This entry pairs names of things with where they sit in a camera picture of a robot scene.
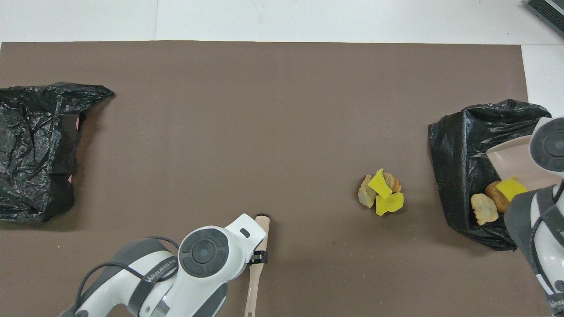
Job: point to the pile of yellow scraps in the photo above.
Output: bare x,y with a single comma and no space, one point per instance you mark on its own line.
387,204
380,185

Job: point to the pale cream toy nugget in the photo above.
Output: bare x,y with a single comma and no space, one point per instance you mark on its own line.
484,209

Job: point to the golden brown toy nugget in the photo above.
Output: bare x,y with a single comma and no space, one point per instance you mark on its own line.
495,193

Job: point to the yellow sponge piece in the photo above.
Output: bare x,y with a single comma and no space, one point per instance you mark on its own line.
511,189

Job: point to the beige plastic dustpan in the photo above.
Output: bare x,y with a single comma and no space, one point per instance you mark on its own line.
515,163

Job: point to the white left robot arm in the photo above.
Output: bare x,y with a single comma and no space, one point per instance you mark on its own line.
207,281

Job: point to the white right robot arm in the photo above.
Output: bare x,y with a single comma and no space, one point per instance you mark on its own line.
546,246

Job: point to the black bag lined bin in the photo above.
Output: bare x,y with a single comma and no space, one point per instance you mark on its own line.
39,185
458,167

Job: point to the brown table mat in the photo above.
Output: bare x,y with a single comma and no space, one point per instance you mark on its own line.
282,88

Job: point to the grey ribbed device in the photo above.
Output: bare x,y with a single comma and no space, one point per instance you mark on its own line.
551,11

